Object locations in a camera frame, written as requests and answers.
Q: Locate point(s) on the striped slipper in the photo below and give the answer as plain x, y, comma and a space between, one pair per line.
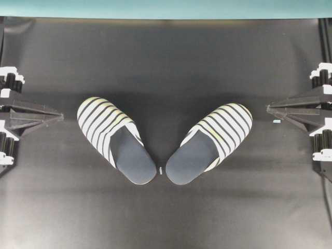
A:
209, 142
116, 137

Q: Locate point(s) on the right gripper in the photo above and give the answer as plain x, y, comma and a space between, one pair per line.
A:
311, 112

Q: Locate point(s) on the left striped slipper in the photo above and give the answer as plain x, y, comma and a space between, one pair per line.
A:
116, 137

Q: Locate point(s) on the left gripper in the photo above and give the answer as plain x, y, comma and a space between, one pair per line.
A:
19, 116

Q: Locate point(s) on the right striped slipper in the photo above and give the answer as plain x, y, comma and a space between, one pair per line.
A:
209, 142

